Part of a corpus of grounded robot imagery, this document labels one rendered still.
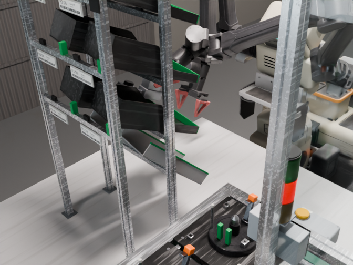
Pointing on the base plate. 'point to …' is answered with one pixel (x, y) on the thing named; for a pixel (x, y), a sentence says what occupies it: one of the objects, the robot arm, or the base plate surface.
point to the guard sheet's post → (279, 123)
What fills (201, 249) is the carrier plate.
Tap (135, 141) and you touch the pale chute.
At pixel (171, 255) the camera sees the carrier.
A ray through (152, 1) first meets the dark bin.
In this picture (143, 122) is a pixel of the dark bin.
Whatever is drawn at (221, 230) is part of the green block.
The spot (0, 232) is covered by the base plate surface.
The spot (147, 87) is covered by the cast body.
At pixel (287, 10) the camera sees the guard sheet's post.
